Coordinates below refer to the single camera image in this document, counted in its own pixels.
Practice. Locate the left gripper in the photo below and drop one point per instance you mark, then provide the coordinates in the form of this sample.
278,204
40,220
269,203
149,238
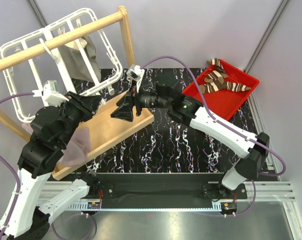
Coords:
88,104

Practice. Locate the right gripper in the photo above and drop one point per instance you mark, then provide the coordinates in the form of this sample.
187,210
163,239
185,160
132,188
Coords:
126,104

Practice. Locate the white plastic sock hanger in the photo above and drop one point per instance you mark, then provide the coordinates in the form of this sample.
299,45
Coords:
48,40

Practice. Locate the lilac sock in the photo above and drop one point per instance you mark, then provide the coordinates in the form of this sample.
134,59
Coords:
77,149

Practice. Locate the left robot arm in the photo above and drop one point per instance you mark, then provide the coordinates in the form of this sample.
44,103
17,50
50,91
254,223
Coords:
53,128

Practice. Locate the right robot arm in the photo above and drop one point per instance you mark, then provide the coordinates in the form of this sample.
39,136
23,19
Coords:
186,110

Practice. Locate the grey beige hanging sock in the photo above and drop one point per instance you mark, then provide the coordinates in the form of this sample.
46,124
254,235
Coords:
75,63

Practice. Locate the brown striped sock left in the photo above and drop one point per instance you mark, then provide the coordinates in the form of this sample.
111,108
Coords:
214,82

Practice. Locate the brown striped sock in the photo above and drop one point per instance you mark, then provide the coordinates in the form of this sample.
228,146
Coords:
214,82
231,86

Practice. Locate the brown striped sock right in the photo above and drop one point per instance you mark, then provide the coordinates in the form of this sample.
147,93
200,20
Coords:
231,86

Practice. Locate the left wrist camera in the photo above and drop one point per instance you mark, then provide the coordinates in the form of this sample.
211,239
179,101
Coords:
50,95

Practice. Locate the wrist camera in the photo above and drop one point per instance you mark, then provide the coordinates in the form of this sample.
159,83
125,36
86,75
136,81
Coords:
136,73
50,95

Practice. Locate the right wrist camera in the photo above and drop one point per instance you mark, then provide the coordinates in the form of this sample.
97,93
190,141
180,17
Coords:
136,73

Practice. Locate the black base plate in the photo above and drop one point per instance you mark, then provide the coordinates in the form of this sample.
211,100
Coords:
160,191

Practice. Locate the aluminium rail frame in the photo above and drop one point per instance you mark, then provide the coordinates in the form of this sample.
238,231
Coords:
165,193

